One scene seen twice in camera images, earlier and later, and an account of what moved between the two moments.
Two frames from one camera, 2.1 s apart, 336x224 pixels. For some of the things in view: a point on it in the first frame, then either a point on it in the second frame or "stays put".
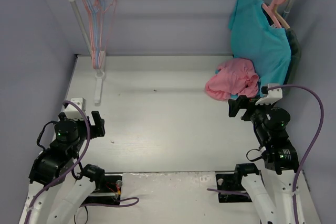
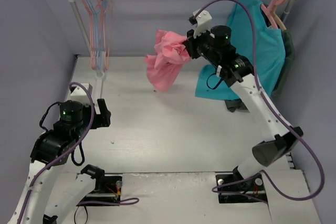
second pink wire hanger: [92, 14] stays put
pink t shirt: [235, 76] → [170, 53]
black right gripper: [242, 107] → [191, 44]
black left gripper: [97, 125] → [98, 115]
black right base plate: [232, 182] stays put
